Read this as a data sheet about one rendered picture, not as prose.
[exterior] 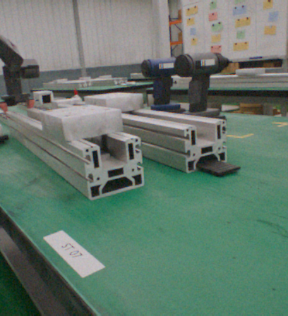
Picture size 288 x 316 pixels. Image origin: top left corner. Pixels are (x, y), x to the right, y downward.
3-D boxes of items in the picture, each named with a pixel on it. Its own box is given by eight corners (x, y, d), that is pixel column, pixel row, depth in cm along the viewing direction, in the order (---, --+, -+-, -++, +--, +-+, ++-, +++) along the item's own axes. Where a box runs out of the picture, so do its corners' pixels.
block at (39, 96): (34, 107, 219) (31, 92, 216) (50, 104, 224) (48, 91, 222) (37, 108, 211) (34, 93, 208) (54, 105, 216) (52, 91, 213)
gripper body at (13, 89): (32, 97, 121) (28, 77, 119) (3, 101, 117) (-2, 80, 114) (27, 97, 127) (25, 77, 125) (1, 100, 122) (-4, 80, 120)
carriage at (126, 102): (87, 119, 98) (83, 96, 97) (119, 113, 104) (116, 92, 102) (108, 124, 85) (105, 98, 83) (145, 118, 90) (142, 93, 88)
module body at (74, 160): (10, 135, 118) (6, 111, 116) (37, 130, 123) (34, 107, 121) (90, 200, 51) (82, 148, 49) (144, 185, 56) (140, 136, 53)
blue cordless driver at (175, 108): (144, 124, 114) (139, 60, 108) (195, 117, 120) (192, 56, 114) (152, 128, 107) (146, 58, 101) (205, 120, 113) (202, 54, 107)
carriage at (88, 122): (44, 143, 69) (39, 111, 67) (92, 134, 74) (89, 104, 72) (67, 157, 55) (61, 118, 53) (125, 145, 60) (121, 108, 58)
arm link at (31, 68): (2, 43, 113) (10, 59, 110) (34, 41, 119) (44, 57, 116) (1, 70, 122) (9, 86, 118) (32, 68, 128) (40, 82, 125)
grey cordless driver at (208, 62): (174, 137, 90) (169, 55, 84) (222, 125, 101) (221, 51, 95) (194, 141, 84) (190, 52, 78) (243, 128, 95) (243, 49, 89)
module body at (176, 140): (61, 126, 127) (57, 104, 125) (85, 122, 132) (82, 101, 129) (186, 173, 60) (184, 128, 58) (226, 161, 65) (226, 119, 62)
